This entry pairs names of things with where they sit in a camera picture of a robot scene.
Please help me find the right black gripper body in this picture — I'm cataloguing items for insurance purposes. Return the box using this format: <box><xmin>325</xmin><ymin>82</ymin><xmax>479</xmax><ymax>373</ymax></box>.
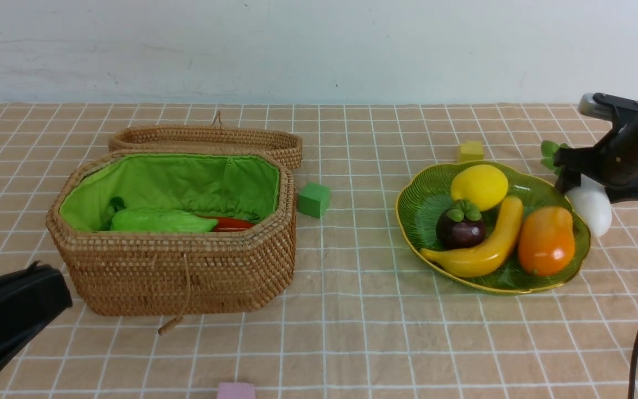
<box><xmin>553</xmin><ymin>115</ymin><xmax>638</xmax><ymax>203</ymax></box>

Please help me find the white toy radish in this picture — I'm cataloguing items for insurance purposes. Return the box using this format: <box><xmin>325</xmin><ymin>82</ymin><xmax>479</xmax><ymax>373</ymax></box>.
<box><xmin>540</xmin><ymin>140</ymin><xmax>613</xmax><ymax>238</ymax></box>

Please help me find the orange toy mango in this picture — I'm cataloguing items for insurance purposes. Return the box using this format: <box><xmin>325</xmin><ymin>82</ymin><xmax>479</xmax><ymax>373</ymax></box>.
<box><xmin>517</xmin><ymin>206</ymin><xmax>575</xmax><ymax>277</ymax></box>

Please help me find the yellow toy lemon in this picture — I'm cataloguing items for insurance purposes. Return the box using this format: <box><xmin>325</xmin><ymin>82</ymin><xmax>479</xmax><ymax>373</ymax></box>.
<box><xmin>450</xmin><ymin>164</ymin><xmax>509</xmax><ymax>212</ymax></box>

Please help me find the yellow toy banana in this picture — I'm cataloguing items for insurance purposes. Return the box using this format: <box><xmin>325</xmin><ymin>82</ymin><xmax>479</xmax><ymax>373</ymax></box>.
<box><xmin>419</xmin><ymin>196</ymin><xmax>524</xmax><ymax>278</ymax></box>

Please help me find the dark purple toy mangosteen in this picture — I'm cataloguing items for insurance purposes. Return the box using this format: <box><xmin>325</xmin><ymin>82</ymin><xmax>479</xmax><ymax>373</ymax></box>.
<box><xmin>435</xmin><ymin>199</ymin><xmax>486</xmax><ymax>250</ymax></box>

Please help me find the orange toy carrot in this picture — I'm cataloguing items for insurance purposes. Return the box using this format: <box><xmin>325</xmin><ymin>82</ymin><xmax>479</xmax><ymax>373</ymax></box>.
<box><xmin>199</xmin><ymin>216</ymin><xmax>255</xmax><ymax>232</ymax></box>

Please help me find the green toy pea pod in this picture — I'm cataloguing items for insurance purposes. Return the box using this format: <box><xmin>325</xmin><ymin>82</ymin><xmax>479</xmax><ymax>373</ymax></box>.
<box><xmin>109</xmin><ymin>208</ymin><xmax>218</xmax><ymax>233</ymax></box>

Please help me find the right grey black robot arm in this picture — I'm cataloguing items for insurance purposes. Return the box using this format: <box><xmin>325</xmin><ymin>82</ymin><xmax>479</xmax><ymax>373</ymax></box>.
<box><xmin>554</xmin><ymin>93</ymin><xmax>638</xmax><ymax>204</ymax></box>

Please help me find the left grey black robot arm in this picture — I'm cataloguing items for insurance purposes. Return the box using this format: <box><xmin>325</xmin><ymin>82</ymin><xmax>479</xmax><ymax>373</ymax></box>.
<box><xmin>0</xmin><ymin>261</ymin><xmax>73</xmax><ymax>372</ymax></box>

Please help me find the yellow foam cube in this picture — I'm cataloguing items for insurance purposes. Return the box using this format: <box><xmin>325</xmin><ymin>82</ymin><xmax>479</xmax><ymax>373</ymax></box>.
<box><xmin>456</xmin><ymin>140</ymin><xmax>485</xmax><ymax>162</ymax></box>

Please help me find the green leaf-shaped glass plate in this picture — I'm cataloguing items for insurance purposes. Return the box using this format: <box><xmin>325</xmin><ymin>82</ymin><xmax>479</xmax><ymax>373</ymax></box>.
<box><xmin>395</xmin><ymin>161</ymin><xmax>591</xmax><ymax>295</ymax></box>

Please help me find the green foam cube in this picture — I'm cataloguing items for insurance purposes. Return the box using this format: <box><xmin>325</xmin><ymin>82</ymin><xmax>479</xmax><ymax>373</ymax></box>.
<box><xmin>297</xmin><ymin>182</ymin><xmax>331</xmax><ymax>219</ymax></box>

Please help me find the woven wicker basket lid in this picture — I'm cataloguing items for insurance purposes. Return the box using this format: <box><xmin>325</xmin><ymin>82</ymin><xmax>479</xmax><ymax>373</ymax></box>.
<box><xmin>108</xmin><ymin>111</ymin><xmax>303</xmax><ymax>170</ymax></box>

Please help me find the pink foam block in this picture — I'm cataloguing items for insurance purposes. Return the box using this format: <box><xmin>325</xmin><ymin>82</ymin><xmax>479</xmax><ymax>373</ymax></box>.
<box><xmin>216</xmin><ymin>383</ymin><xmax>256</xmax><ymax>399</ymax></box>

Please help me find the woven wicker basket green lining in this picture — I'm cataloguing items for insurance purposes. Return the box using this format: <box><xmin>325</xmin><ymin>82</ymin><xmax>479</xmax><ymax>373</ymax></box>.
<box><xmin>45</xmin><ymin>149</ymin><xmax>296</xmax><ymax>316</ymax></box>

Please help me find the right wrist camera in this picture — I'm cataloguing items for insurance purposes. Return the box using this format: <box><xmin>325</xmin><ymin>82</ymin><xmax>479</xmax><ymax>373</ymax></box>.
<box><xmin>577</xmin><ymin>93</ymin><xmax>638</xmax><ymax>126</ymax></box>

